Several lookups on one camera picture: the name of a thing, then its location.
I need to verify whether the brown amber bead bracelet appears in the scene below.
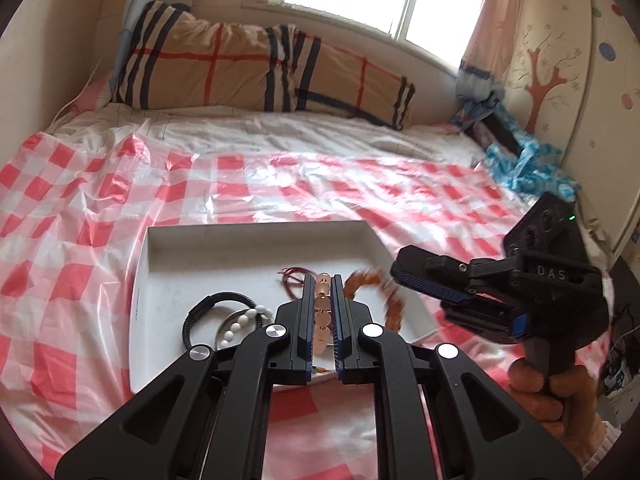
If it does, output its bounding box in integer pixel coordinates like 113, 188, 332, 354
342, 266, 407, 334

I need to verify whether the white oval bead bracelet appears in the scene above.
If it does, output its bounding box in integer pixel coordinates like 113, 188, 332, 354
216, 305, 277, 351

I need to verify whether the black braided bracelet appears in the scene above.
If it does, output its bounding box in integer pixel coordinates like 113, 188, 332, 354
182, 290, 260, 350

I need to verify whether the pink bead bracelet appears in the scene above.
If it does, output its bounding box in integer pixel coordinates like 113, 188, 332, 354
311, 270, 335, 354

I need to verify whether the red cord pendant bracelet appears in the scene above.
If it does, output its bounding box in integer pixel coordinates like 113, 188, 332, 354
278, 266, 317, 302

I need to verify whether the right hand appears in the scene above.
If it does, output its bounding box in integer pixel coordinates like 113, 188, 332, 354
508, 359, 606, 466

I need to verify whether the white knit right sleeve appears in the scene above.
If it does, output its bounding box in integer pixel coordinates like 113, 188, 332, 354
577, 415, 622, 478

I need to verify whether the white cardboard box tray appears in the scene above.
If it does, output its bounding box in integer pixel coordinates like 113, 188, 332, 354
128, 219, 436, 396

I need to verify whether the blue patterned plastic bag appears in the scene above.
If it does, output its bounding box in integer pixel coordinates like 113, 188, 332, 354
452, 89, 579, 203

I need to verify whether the pink cartoon curtain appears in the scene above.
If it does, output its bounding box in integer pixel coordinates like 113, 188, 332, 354
456, 0, 521, 101

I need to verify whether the white tree painted wardrobe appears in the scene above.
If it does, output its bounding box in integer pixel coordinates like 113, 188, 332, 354
504, 0, 639, 256

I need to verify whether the pink checkered plastic sheet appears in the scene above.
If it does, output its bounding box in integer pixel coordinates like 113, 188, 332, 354
1, 132, 525, 472

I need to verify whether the white bed sheet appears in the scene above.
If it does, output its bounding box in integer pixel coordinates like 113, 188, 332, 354
47, 104, 484, 168

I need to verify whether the beige plaid pillow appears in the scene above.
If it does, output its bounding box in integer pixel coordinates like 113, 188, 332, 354
115, 1, 416, 130

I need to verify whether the black right camera box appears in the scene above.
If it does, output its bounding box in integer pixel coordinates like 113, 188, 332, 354
502, 192, 589, 264

